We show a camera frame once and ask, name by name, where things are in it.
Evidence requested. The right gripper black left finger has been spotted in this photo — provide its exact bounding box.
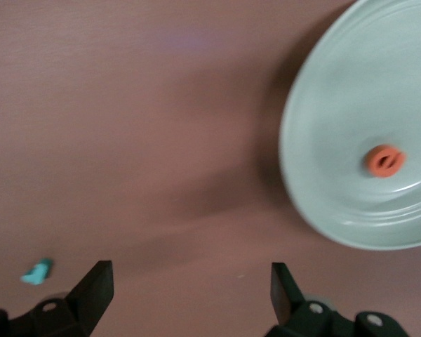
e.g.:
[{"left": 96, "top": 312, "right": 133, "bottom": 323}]
[{"left": 0, "top": 260, "right": 114, "bottom": 337}]

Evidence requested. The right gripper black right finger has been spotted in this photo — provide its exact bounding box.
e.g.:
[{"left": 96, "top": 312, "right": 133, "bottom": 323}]
[{"left": 265, "top": 262, "right": 408, "bottom": 337}]

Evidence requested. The orange foam letter e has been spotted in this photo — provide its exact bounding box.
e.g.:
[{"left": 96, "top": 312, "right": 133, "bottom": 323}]
[{"left": 365, "top": 143, "right": 407, "bottom": 179}]

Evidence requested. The pale green plate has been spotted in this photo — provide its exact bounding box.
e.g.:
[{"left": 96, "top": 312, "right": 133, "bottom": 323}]
[{"left": 279, "top": 0, "right": 421, "bottom": 251}]

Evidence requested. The brown table cover sheet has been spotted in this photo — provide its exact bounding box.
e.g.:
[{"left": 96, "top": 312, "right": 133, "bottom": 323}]
[{"left": 0, "top": 0, "right": 421, "bottom": 337}]

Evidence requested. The teal foam letter r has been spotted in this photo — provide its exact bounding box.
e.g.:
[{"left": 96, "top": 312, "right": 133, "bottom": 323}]
[{"left": 20, "top": 258, "right": 54, "bottom": 286}]

